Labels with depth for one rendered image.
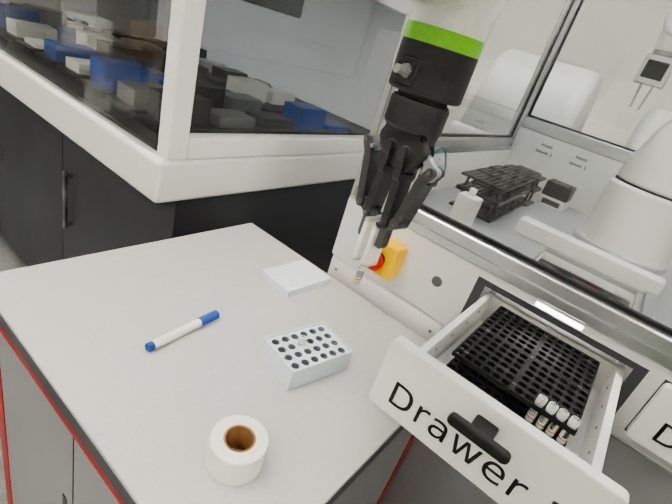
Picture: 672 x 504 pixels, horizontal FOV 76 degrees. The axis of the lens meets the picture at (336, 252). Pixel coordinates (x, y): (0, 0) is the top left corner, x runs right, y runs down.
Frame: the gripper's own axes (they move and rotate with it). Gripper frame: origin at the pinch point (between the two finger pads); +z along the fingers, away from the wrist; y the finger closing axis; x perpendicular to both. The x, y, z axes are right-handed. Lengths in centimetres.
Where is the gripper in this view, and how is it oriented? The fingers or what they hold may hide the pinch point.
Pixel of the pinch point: (371, 241)
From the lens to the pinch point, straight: 62.3
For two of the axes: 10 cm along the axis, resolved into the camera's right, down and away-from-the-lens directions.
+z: -2.7, 8.5, 4.5
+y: 6.1, 5.1, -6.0
